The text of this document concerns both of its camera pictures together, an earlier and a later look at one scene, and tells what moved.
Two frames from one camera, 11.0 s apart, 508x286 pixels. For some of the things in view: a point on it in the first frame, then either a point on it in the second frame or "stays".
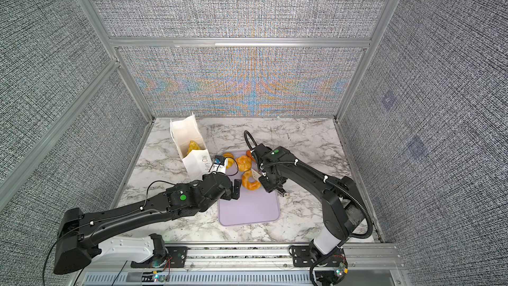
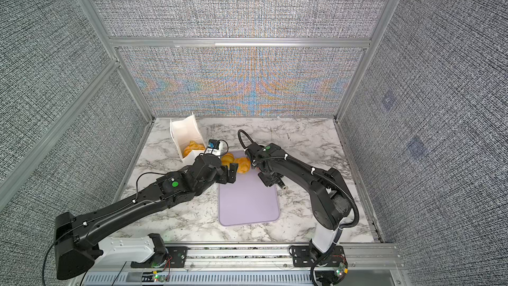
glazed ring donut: (252, 186) → (192, 145)
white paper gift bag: (196, 158) stays
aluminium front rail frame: (247, 264) stays
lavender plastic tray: (253, 206) stays
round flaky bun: (244, 163) stays
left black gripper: (229, 195) → (227, 179)
